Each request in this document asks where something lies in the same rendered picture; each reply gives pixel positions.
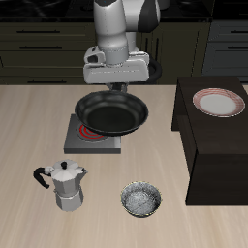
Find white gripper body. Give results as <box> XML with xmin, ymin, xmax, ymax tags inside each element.
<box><xmin>82</xmin><ymin>51</ymin><xmax>151</xmax><ymax>85</ymax></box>

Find black frying pan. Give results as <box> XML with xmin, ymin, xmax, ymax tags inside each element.
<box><xmin>74</xmin><ymin>89</ymin><xmax>150</xmax><ymax>137</ymax></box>

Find dark grey stove plate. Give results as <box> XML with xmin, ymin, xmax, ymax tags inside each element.
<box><xmin>63</xmin><ymin>113</ymin><xmax>122</xmax><ymax>155</ymax></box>

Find dark kitchen cupboards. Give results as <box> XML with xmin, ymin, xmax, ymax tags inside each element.
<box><xmin>0</xmin><ymin>0</ymin><xmax>248</xmax><ymax>86</ymax></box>

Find white plate with red rim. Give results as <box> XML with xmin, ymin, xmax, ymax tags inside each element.
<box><xmin>192</xmin><ymin>87</ymin><xmax>247</xmax><ymax>118</ymax></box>

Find silver moka pot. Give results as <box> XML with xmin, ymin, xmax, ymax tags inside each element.
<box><xmin>32</xmin><ymin>159</ymin><xmax>89</xmax><ymax>213</ymax></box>

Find dark speckled bowl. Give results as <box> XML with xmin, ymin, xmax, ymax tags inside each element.
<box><xmin>119</xmin><ymin>180</ymin><xmax>164</xmax><ymax>219</ymax></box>

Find dark wooden cabinet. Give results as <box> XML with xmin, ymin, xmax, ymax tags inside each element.
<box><xmin>170</xmin><ymin>76</ymin><xmax>248</xmax><ymax>207</ymax></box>

